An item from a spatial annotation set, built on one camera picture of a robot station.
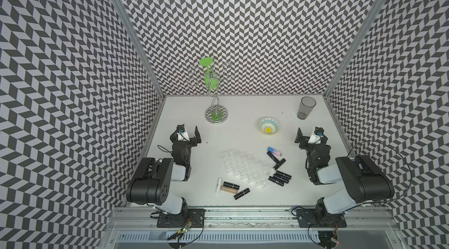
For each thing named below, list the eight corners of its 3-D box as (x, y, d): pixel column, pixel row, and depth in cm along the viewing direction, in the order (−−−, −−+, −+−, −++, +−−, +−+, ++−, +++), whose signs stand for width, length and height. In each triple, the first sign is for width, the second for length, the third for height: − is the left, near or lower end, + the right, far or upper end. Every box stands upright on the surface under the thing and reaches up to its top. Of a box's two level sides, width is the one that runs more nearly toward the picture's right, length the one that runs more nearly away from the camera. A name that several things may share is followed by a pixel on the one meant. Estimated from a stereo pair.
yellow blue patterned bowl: (259, 135, 100) (260, 131, 97) (258, 121, 107) (258, 117, 103) (279, 135, 100) (280, 131, 97) (276, 121, 107) (278, 117, 103)
